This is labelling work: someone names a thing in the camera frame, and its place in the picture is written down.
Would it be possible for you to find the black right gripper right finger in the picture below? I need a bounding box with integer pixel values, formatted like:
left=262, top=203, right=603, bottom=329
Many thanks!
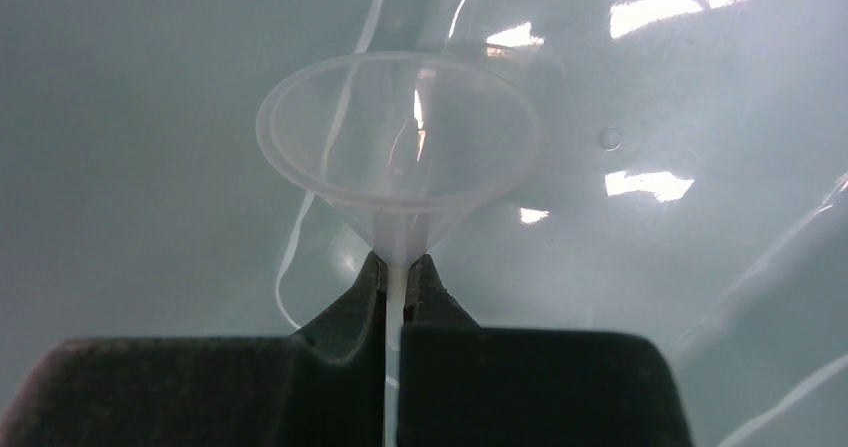
left=397, top=256, right=693, bottom=446

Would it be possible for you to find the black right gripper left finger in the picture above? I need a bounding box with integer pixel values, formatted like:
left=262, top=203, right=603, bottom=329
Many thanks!
left=1, top=254, right=386, bottom=446

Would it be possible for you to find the clear plastic funnel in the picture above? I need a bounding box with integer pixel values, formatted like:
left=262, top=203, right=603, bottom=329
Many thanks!
left=256, top=52, right=542, bottom=446

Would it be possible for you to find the mint green plastic bin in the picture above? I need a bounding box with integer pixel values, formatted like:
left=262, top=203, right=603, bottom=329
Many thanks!
left=1, top=0, right=847, bottom=446

